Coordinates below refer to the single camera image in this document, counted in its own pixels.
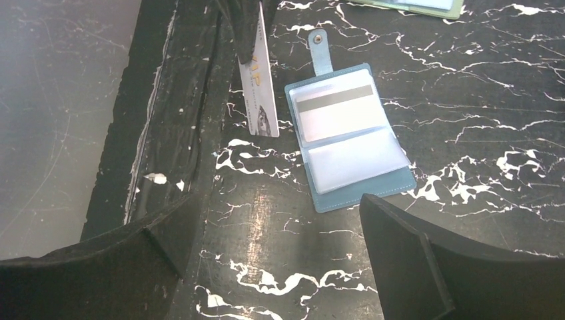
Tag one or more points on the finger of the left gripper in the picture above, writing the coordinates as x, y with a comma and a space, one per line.
243, 17

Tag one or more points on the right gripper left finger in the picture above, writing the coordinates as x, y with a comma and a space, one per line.
128, 273

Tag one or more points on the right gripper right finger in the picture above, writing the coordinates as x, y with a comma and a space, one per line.
423, 271

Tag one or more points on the VIP credit card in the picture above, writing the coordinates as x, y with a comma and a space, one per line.
257, 86

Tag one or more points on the blue leather card holder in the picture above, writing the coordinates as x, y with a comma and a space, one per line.
347, 143

